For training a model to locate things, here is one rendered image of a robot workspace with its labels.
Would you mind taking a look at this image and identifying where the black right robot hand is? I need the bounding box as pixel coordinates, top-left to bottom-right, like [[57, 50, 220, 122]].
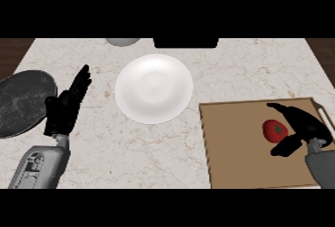
[[266, 102, 334, 158]]

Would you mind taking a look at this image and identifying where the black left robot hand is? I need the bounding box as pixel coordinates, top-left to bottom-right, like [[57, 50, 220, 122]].
[[42, 64, 93, 137]]

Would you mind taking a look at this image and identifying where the red tomato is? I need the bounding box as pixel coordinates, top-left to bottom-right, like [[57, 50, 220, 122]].
[[262, 119, 290, 145]]

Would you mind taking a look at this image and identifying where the brown wooden tray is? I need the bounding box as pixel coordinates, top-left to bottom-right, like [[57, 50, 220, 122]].
[[198, 97, 335, 190]]

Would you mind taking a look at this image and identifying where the white plate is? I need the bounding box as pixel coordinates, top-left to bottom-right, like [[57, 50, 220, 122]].
[[114, 53, 195, 125]]

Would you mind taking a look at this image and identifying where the dark grey round pan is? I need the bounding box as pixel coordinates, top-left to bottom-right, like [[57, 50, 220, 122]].
[[0, 69, 59, 139]]

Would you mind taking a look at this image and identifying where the grey round bowl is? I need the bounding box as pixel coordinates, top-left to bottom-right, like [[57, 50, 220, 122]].
[[105, 37, 142, 47]]

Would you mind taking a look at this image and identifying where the black appliance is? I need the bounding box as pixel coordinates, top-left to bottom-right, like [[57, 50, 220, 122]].
[[154, 37, 220, 50]]

